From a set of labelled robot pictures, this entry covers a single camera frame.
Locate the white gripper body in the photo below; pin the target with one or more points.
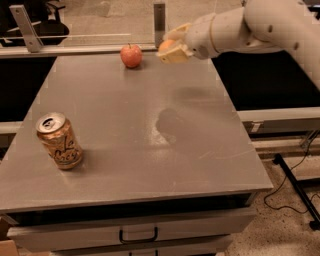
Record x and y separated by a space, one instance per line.
199 37

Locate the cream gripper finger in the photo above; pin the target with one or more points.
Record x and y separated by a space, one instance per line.
177 33
176 53

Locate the orange fruit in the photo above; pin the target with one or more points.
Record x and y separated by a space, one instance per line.
165 45

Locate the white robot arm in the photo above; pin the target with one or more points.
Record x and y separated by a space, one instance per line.
260 26

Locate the red apple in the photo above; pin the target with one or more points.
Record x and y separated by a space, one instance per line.
131 55

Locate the black office chair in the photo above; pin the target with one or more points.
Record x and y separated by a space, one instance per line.
45 19

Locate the orange LaCroix soda can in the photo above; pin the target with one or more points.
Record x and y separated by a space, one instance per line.
55 132

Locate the lower grey drawer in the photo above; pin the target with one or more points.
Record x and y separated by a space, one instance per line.
175 247

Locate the black stand leg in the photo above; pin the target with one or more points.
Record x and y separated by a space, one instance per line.
311 209

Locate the cardboard box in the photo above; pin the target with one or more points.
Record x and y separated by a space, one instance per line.
7 246

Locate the middle metal bracket post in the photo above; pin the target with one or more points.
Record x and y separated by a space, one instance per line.
159 23

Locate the metal bracket post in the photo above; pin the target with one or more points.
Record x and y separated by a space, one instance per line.
159 23
30 37

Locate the left metal bracket post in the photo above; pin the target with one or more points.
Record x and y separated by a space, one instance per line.
30 37

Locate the grey drawer with handle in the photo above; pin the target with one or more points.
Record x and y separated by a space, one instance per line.
87 234

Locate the black drawer handle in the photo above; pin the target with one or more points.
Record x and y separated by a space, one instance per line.
127 238

